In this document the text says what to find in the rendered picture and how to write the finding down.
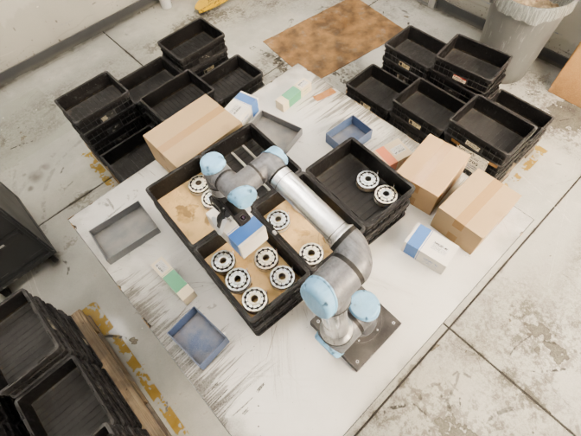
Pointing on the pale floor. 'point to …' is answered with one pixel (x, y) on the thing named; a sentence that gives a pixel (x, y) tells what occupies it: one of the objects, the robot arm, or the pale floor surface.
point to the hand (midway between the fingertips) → (236, 223)
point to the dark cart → (19, 240)
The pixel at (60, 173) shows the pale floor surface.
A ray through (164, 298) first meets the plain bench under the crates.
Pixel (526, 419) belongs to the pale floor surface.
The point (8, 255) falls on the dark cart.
